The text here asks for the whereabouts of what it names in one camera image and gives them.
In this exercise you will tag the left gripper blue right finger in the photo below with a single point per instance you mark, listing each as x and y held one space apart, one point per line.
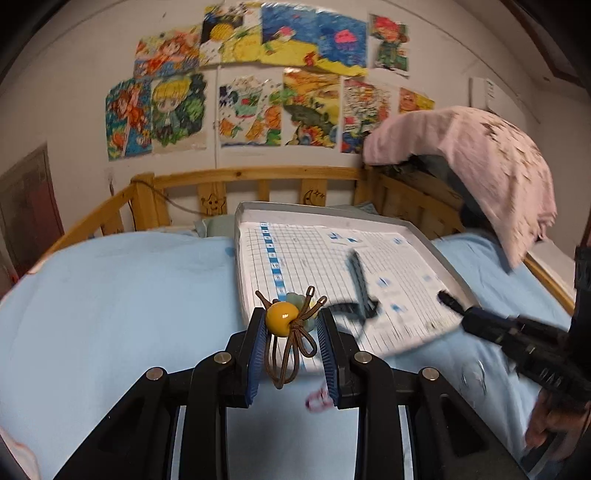
327 333

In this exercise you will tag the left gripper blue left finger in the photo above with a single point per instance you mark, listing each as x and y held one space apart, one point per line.
257 356

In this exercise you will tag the person's right hand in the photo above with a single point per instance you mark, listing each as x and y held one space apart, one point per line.
545 419

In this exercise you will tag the grey tray with grid paper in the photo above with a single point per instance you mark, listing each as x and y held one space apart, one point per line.
284 248

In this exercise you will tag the pink hair clip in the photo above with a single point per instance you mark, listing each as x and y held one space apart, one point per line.
319 401

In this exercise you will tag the light blue bed sheet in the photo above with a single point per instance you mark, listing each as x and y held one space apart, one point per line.
80 330

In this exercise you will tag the pink floral blanket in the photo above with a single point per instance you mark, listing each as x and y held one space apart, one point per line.
500 165

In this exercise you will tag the brown wooden door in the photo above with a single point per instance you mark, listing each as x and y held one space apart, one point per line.
30 219

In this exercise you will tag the white air conditioner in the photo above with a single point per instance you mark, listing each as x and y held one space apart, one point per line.
486 95

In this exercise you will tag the wooden bed frame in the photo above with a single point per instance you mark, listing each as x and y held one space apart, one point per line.
424 201

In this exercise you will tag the colourful drawings on wall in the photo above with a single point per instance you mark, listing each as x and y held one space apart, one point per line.
260 74

